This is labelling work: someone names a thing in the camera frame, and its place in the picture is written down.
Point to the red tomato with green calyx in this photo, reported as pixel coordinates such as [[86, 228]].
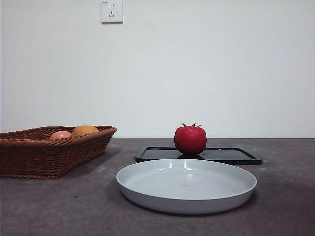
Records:
[[190, 140]]

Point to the grey round plate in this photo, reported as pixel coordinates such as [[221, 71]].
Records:
[[187, 182]]

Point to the orange round fruit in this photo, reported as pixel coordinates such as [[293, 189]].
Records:
[[85, 130]]

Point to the black rectangular tray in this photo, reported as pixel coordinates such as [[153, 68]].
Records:
[[229, 154]]

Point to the pink peach fruit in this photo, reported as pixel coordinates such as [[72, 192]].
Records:
[[60, 135]]

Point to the brown wicker basket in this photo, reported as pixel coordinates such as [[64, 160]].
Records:
[[49, 157]]

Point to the white wall socket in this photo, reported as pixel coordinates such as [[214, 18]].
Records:
[[112, 12]]

